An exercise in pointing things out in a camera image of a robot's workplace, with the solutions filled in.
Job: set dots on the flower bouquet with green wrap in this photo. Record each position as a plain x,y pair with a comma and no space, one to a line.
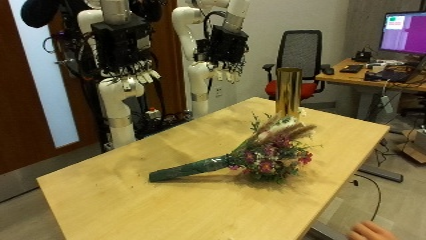
267,156

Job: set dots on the gold cylindrical vase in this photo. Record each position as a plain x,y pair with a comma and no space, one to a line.
288,90

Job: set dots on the black mesh red-seat office chair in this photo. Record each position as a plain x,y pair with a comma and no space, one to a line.
301,50

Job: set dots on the grey table foot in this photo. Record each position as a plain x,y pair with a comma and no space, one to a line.
381,173

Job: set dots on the black padded cover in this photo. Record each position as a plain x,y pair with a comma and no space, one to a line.
38,11

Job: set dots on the red emergency stop button box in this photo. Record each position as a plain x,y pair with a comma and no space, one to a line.
154,113

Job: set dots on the cardboard box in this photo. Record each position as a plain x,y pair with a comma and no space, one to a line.
413,150

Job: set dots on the brown door with glass panel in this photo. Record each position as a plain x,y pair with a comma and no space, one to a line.
27,100

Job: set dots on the black keyboard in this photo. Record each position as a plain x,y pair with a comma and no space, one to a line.
352,69

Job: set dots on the wooden office desk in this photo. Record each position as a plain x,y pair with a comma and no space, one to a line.
355,77

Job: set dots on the black desk device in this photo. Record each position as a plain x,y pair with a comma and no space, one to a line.
363,56

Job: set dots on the white power adapter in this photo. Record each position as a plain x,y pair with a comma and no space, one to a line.
387,104

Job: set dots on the computer monitor with purple screen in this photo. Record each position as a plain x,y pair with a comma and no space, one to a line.
406,33

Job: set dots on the white wall outlet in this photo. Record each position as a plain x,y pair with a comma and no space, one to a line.
219,92

